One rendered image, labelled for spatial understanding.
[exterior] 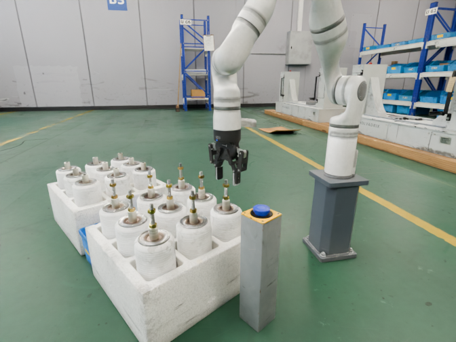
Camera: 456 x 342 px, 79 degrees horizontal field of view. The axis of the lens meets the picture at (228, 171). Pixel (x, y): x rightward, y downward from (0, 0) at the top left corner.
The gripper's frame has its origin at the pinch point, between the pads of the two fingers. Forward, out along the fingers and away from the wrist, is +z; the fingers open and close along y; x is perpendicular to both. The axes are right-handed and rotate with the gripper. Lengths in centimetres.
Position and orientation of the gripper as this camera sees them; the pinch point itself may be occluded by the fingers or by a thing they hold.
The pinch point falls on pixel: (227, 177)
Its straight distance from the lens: 78.4
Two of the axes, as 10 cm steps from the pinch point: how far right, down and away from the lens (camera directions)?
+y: 6.9, 2.2, -6.9
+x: 7.2, -2.2, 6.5
